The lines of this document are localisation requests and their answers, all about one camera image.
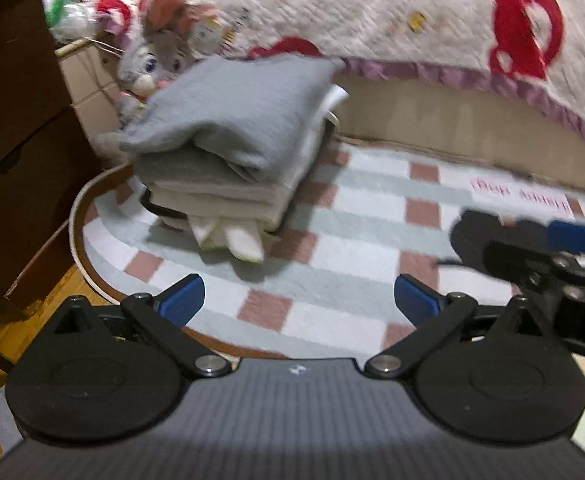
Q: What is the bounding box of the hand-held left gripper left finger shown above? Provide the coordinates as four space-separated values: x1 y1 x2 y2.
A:
52 273 233 380

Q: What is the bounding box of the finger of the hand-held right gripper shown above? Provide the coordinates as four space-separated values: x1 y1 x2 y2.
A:
545 219 585 257

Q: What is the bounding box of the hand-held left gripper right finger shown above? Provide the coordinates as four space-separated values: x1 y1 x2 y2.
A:
364 274 548 378

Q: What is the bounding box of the grey knit sweater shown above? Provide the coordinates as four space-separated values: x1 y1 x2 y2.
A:
119 55 346 191

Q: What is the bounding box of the stack of folded white clothes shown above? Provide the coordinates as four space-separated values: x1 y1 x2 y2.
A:
139 120 338 233

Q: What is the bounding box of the checked pink and grey rug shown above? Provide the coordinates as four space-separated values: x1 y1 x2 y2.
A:
70 135 585 361

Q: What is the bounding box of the cream folded garment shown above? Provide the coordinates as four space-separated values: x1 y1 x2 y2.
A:
147 180 303 264

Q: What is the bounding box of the beige bed base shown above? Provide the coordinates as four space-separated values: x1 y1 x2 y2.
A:
333 67 585 201

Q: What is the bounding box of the brown wooden drawer cabinet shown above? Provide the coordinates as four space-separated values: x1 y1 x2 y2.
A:
0 0 103 281

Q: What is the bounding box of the cream nightstand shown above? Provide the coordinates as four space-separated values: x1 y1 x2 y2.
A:
55 40 128 141

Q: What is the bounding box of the grey plush rabbit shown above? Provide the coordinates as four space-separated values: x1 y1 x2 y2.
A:
95 0 223 153

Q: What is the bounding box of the white quilt with red print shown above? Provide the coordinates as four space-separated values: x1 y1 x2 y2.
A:
95 0 585 158

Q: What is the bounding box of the green and white plastic bag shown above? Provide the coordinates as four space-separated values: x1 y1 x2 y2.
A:
40 0 103 43

